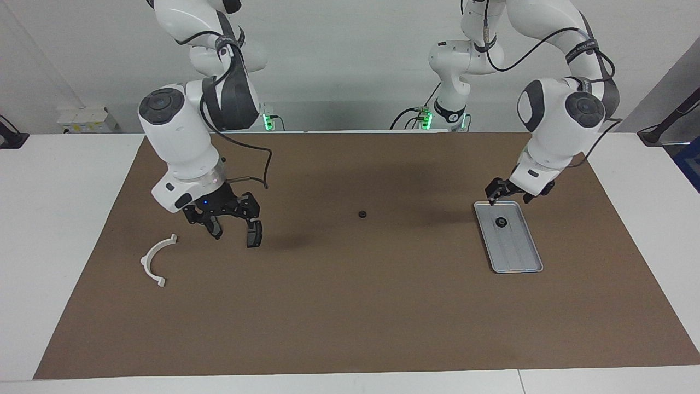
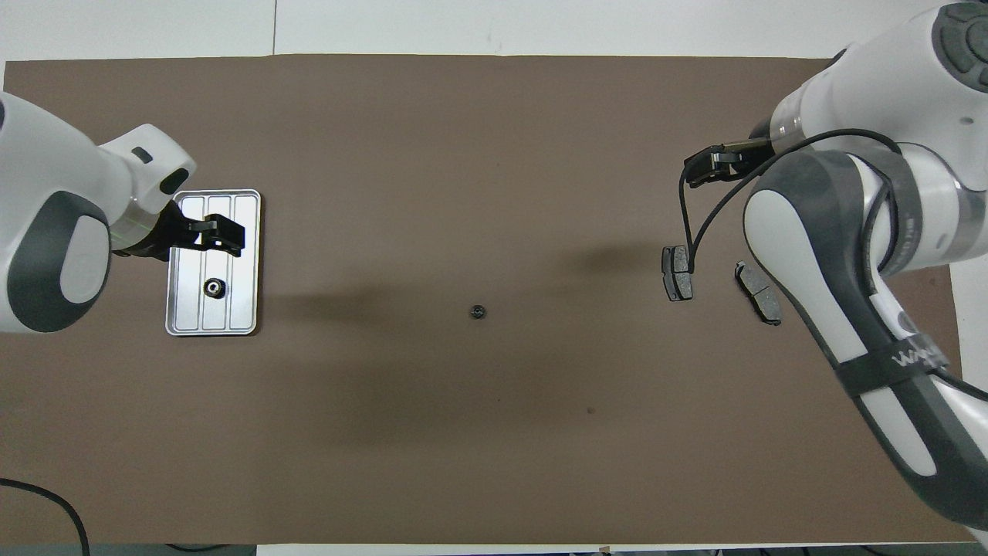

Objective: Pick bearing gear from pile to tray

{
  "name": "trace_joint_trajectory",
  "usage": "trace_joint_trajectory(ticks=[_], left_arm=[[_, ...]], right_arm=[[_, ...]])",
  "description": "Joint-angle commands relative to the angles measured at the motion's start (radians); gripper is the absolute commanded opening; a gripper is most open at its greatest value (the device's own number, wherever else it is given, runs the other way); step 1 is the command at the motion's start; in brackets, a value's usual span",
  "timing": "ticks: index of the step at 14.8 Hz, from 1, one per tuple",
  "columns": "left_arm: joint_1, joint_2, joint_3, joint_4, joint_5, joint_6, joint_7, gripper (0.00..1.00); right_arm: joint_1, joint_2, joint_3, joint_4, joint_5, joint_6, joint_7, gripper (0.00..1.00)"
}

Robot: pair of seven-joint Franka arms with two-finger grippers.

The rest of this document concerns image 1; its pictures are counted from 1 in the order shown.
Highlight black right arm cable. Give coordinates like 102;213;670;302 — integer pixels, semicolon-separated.
200;33;273;189

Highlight black base power cable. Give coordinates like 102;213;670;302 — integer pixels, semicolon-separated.
390;83;441;130

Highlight black angled stand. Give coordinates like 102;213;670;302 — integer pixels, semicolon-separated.
638;86;700;147

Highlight blue bin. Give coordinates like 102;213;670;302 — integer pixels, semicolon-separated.
674;137;700;193

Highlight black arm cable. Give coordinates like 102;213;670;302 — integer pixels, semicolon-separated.
200;33;273;189
476;0;624;167

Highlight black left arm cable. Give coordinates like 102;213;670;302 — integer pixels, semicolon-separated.
476;0;624;167

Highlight black stand base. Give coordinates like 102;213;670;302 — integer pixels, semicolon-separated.
0;115;30;149

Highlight white box by wall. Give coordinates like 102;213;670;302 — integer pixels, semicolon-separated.
57;106;118;134

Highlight white half-ring bracket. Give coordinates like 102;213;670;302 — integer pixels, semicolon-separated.
141;234;178;288

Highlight brown table mat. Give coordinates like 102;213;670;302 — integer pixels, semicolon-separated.
33;131;700;380

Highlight silver metal tray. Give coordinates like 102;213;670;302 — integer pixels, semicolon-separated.
474;200;544;274

